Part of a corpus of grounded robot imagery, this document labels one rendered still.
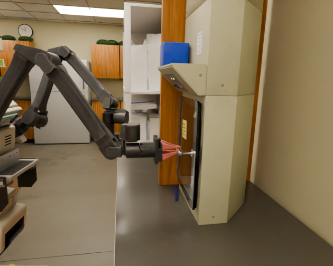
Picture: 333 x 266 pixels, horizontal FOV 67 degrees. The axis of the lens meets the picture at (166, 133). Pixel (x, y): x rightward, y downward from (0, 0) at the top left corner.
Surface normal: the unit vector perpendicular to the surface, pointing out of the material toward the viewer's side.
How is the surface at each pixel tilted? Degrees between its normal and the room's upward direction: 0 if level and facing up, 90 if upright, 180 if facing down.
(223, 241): 0
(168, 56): 90
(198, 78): 90
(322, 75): 90
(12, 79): 90
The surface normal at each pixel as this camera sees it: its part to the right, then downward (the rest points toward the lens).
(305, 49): -0.98, 0.01
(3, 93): 0.04, 0.21
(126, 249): 0.03, -0.98
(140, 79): -0.25, 0.25
